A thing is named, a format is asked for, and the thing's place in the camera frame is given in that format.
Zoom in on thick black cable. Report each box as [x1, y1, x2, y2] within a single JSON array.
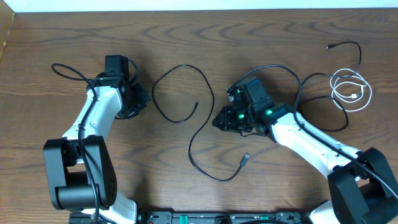
[[151, 63, 251, 182]]

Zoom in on white USB cable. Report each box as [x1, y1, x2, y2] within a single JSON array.
[[329, 68, 373, 113]]

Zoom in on thin black USB cable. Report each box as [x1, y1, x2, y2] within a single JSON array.
[[295, 41, 363, 133]]

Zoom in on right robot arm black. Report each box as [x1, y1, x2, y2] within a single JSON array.
[[212, 77, 397, 223]]

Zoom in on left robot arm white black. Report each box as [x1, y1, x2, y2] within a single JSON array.
[[43, 55, 150, 223]]

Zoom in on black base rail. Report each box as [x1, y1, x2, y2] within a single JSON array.
[[136, 212, 307, 224]]

